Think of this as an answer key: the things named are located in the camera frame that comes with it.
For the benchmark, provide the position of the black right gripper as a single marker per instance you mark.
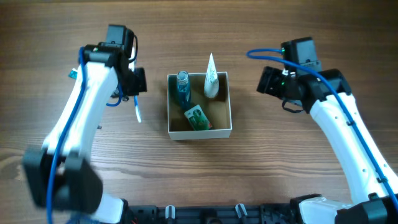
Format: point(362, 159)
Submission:
point(268, 81)

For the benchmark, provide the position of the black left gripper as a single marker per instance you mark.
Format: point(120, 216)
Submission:
point(138, 81)

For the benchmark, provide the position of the blue white toothbrush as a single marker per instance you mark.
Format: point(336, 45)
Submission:
point(137, 110)

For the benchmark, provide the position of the blue mouthwash bottle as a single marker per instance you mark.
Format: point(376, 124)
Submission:
point(183, 90)

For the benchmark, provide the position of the white lotion tube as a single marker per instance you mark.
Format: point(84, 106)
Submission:
point(211, 86)

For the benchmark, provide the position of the teal toothpaste tube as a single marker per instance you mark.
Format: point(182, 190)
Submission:
point(73, 74)

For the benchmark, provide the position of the green white soap packet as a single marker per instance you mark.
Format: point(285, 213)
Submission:
point(197, 119)

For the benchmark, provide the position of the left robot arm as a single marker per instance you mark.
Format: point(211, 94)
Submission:
point(59, 174)

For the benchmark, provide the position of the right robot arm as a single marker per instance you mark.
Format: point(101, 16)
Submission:
point(327, 97)

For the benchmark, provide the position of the white cardboard box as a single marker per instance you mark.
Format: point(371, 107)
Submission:
point(217, 110)

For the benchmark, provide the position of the black mounting rail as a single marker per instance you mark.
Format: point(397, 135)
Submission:
point(233, 214)

